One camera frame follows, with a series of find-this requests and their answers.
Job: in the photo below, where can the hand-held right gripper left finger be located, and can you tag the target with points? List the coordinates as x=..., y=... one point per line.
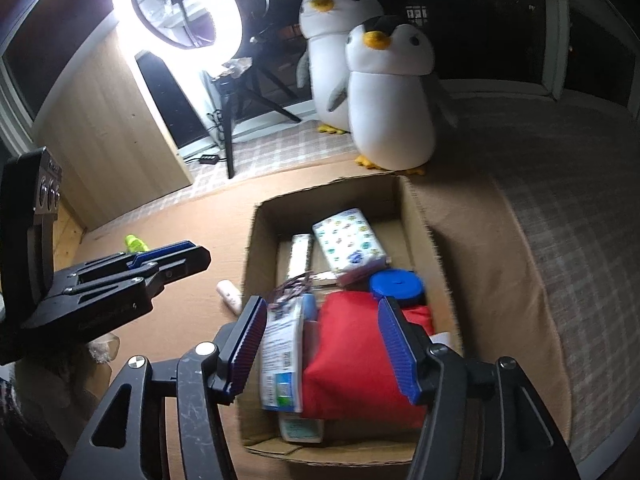
x=243, y=345

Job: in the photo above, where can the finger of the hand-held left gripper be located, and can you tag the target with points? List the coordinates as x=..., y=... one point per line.
x=175, y=267
x=165, y=252

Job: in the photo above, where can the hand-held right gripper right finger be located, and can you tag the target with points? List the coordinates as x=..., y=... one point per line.
x=400, y=350

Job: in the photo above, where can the white card package blue label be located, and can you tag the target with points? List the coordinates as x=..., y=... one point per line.
x=282, y=350

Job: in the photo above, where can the red fabric pouch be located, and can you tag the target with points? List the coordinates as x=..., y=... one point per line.
x=350, y=360

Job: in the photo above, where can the blue round disc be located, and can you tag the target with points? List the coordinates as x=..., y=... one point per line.
x=395, y=285

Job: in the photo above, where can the patterned white tissue pack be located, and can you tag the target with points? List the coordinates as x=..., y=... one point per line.
x=347, y=242

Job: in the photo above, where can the cardboard box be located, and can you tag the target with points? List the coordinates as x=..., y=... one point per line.
x=412, y=230

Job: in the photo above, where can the lime green plastic tool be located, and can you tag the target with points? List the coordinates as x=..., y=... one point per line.
x=135, y=244

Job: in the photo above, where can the clear plastic bag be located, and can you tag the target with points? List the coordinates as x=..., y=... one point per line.
x=105, y=347

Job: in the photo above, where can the small white tube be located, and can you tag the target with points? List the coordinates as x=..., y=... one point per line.
x=229, y=296

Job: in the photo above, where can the wooden slat board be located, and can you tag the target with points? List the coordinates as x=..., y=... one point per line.
x=67, y=235

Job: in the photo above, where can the small pink packet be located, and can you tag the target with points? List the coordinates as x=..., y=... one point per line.
x=357, y=275

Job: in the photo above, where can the white spray can blue cap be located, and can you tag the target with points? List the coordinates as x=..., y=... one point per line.
x=300, y=430

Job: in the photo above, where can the long white box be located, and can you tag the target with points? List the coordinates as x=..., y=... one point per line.
x=301, y=255

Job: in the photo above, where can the brown blanket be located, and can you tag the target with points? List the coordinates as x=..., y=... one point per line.
x=500, y=310

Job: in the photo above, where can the light wooden cabinet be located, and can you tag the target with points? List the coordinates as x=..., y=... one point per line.
x=110, y=140

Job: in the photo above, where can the black flat panel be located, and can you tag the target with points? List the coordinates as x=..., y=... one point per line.
x=170, y=100

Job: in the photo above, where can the crumpled clear plastic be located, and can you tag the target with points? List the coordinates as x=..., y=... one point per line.
x=237, y=67

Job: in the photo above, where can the large white penguin plush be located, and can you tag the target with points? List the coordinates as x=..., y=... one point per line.
x=390, y=115
x=320, y=60

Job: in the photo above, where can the grey plaid bedding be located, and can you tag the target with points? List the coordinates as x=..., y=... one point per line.
x=575, y=185

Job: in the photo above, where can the white window frame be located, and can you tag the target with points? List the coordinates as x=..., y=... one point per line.
x=557, y=50

